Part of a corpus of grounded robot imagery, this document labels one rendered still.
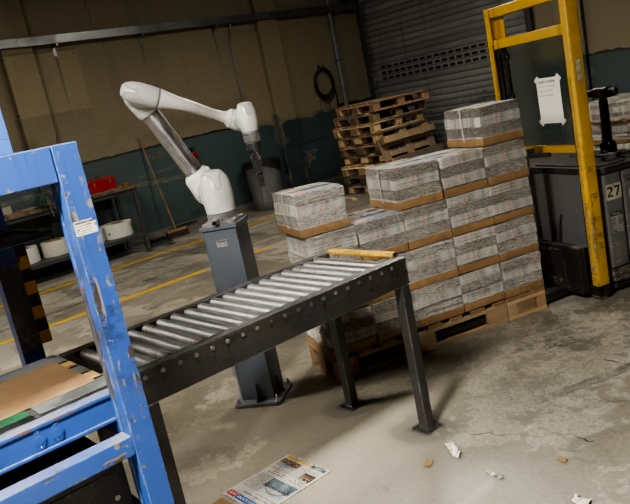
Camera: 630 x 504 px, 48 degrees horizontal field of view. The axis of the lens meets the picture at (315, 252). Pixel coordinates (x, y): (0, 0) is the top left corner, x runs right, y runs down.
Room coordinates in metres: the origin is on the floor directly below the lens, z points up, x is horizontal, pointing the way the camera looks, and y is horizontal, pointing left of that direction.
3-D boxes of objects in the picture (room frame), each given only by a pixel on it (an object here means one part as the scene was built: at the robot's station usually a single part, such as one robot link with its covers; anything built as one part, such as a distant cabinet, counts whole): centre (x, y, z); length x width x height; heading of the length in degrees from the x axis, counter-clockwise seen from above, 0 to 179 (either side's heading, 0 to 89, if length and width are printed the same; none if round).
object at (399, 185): (4.09, -0.58, 0.95); 0.38 x 0.29 x 0.23; 18
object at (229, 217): (3.68, 0.44, 1.03); 0.22 x 0.18 x 0.06; 164
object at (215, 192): (3.71, 0.44, 1.17); 0.18 x 0.16 x 0.22; 18
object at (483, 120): (4.29, -1.14, 0.65); 0.39 x 0.30 x 1.29; 20
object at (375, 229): (4.04, -0.46, 0.42); 1.17 x 0.39 x 0.83; 110
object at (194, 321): (2.64, 0.48, 0.77); 0.47 x 0.05 x 0.05; 38
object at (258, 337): (2.56, 0.17, 0.74); 1.34 x 0.05 x 0.12; 128
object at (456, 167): (4.19, -0.86, 0.95); 0.38 x 0.29 x 0.23; 21
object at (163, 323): (2.60, 0.53, 0.77); 0.47 x 0.05 x 0.05; 38
